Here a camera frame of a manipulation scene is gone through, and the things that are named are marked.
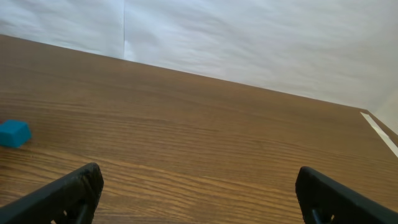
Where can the blue cube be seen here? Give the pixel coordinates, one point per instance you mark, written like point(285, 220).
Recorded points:
point(14, 133)

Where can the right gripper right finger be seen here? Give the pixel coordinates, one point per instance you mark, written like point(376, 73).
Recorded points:
point(335, 199)

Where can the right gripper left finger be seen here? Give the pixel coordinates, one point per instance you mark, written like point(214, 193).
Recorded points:
point(65, 196)

